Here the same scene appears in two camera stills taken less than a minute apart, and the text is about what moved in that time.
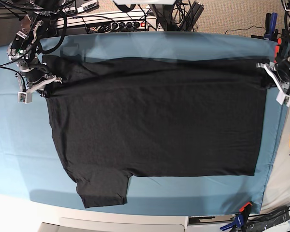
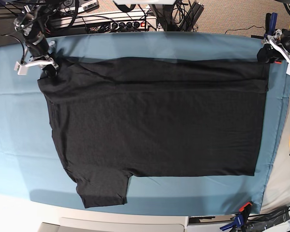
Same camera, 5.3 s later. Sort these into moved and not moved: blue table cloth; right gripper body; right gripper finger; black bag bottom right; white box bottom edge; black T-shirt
Moved: right gripper body; right gripper finger
Not moved: white box bottom edge; black bag bottom right; blue table cloth; black T-shirt
